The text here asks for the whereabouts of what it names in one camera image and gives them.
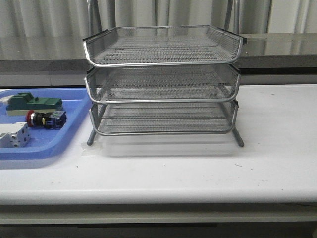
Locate silver mesh tray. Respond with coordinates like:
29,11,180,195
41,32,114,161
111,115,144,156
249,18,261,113
85,64,241,104
83,25,247,67
89,101,238,136

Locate red emergency stop button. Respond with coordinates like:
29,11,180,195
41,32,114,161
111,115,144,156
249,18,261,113
25,110,67,129

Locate silver mesh bottom tray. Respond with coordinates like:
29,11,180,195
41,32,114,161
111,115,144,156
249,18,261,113
89,101,238,136

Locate clear adhesive tape strip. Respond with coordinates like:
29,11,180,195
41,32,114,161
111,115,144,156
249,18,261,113
81,142,102,156

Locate silver mesh top tray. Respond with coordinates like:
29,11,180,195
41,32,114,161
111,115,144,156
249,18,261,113
83,25,247,67

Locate blue plastic tray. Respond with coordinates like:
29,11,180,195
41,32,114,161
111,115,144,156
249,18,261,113
0,88,91,160

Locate green terminal block module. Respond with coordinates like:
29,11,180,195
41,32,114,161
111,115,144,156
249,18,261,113
6,92,63,116

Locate white circuit breaker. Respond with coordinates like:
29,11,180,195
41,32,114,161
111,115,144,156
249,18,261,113
0,122,31,148

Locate grey metal rack frame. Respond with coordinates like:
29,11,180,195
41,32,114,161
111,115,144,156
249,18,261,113
87,0,244,147

